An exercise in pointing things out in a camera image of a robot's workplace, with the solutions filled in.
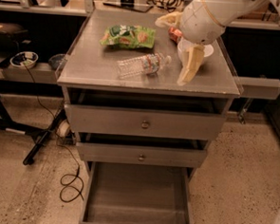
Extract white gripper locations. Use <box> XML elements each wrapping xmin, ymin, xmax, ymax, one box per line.
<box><xmin>155</xmin><ymin>0</ymin><xmax>225</xmax><ymax>85</ymax></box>

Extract clear plastic water bottle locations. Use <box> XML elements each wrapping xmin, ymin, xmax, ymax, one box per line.
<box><xmin>117</xmin><ymin>53</ymin><xmax>172</xmax><ymax>79</ymax></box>

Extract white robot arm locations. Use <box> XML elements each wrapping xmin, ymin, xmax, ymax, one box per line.
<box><xmin>155</xmin><ymin>0</ymin><xmax>280</xmax><ymax>85</ymax></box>

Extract grey drawer cabinet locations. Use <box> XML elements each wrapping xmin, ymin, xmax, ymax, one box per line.
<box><xmin>45</xmin><ymin>7</ymin><xmax>249</xmax><ymax>224</ymax></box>

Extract top drawer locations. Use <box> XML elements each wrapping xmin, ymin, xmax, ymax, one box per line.
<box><xmin>62</xmin><ymin>88</ymin><xmax>228</xmax><ymax>143</ymax></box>

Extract drawer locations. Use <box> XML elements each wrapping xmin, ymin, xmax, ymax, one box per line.
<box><xmin>76</xmin><ymin>133</ymin><xmax>207</xmax><ymax>168</ymax></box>
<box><xmin>62</xmin><ymin>88</ymin><xmax>228</xmax><ymax>143</ymax></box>
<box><xmin>77</xmin><ymin>162</ymin><xmax>194</xmax><ymax>224</ymax></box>

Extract middle drawer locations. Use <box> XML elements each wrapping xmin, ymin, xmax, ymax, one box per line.
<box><xmin>76</xmin><ymin>133</ymin><xmax>207</xmax><ymax>168</ymax></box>

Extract bottom drawer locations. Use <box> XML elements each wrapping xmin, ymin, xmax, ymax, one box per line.
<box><xmin>77</xmin><ymin>162</ymin><xmax>194</xmax><ymax>224</ymax></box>

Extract red soda can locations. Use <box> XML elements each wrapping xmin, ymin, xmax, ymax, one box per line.
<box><xmin>168</xmin><ymin>28</ymin><xmax>183</xmax><ymax>43</ymax></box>

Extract green chip bag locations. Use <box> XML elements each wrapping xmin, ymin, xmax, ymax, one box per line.
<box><xmin>100</xmin><ymin>25</ymin><xmax>156</xmax><ymax>49</ymax></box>

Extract monitor stand base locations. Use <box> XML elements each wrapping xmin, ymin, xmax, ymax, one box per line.
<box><xmin>103</xmin><ymin>0</ymin><xmax>153</xmax><ymax>13</ymax></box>

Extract cardboard box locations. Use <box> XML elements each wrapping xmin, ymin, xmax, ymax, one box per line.
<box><xmin>240</xmin><ymin>1</ymin><xmax>270</xmax><ymax>21</ymax></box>

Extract dark bowl on shelf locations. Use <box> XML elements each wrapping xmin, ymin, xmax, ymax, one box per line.
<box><xmin>48</xmin><ymin>54</ymin><xmax>65</xmax><ymax>70</ymax></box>

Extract white bowl on shelf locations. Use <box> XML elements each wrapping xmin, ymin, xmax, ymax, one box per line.
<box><xmin>9</xmin><ymin>51</ymin><xmax>39</xmax><ymax>69</ymax></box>

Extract black stand legs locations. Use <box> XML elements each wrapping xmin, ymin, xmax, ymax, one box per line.
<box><xmin>0</xmin><ymin>100</ymin><xmax>65</xmax><ymax>165</ymax></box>

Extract black cable on floor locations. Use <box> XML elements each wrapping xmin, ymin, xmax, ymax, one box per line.
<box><xmin>13</xmin><ymin>62</ymin><xmax>93</xmax><ymax>205</ymax></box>

